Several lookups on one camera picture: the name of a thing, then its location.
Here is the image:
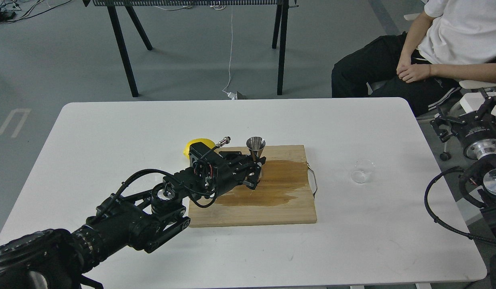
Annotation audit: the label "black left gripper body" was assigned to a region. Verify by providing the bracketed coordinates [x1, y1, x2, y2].
[173, 143, 243, 201]

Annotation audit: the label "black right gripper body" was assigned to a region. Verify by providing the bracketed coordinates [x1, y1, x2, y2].
[452, 113, 496, 160]

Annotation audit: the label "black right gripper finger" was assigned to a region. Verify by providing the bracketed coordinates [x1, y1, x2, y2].
[430, 108, 459, 143]
[479, 92, 496, 119]

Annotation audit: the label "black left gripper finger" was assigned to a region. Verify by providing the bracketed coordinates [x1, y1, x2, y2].
[230, 153, 266, 169]
[239, 166, 262, 190]

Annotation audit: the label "steel jigger measuring cup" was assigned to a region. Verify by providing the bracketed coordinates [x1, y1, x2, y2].
[246, 136, 266, 180]

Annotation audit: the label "clear glass cup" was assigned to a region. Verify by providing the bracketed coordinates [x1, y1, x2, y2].
[350, 159, 375, 183]

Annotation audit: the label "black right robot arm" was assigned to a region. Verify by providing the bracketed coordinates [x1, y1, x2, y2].
[424, 94, 496, 247]

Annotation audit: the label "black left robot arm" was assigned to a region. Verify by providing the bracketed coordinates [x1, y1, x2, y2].
[0, 142, 266, 289]

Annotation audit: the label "office chair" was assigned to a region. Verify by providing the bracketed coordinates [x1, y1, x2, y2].
[368, 80, 496, 161]

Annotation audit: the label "yellow lemon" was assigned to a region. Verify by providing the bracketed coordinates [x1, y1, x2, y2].
[183, 138, 216, 159]

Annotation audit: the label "wooden cutting board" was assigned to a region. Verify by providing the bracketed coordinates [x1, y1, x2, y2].
[188, 144, 317, 228]

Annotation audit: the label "seated person white shirt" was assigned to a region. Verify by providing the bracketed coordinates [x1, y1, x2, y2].
[331, 0, 496, 116]

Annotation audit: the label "white hanging cable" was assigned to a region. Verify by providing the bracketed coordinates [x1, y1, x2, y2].
[222, 6, 237, 100]

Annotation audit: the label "black metal table frame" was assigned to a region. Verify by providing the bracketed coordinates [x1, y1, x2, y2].
[83, 0, 300, 98]

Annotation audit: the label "black floor cables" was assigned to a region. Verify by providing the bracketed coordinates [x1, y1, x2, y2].
[0, 0, 72, 28]

